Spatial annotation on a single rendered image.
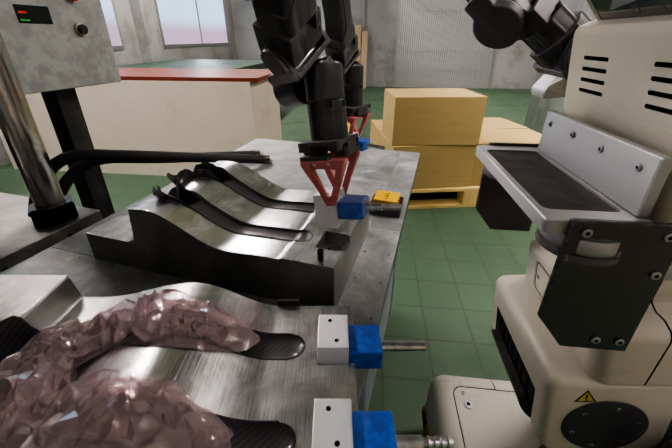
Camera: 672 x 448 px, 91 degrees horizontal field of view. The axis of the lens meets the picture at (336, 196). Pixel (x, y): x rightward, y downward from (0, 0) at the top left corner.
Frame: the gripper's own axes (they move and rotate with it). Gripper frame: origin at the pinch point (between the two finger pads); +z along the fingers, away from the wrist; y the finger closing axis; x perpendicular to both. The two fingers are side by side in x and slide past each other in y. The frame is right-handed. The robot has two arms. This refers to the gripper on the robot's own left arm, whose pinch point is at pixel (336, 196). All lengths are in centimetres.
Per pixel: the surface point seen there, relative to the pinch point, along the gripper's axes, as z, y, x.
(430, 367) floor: 91, -66, 9
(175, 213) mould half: 1.2, 5.3, -27.7
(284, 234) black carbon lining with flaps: 7.3, -1.1, -10.9
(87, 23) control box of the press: -44, -30, -80
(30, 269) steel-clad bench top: 10, 12, -59
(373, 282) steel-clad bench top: 17.5, -4.2, 3.9
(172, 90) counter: -42, -192, -206
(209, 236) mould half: 5.4, 5.0, -21.8
